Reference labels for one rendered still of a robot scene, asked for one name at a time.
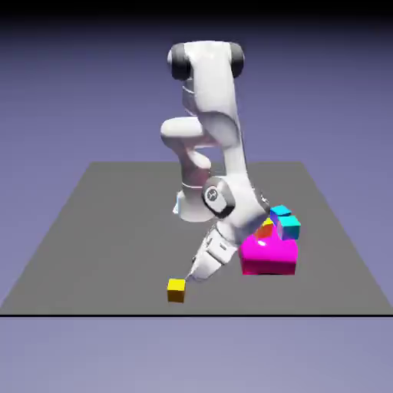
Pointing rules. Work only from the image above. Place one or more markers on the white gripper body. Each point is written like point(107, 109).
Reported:
point(212, 254)

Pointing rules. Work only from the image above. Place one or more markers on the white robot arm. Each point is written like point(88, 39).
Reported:
point(215, 92)

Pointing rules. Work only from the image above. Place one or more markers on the small yellow cube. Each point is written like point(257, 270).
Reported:
point(265, 230)
point(176, 290)

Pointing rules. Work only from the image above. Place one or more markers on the small cyan cube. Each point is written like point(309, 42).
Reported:
point(290, 227)
point(280, 211)

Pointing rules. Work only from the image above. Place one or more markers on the large magenta box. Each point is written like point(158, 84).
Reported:
point(270, 254)

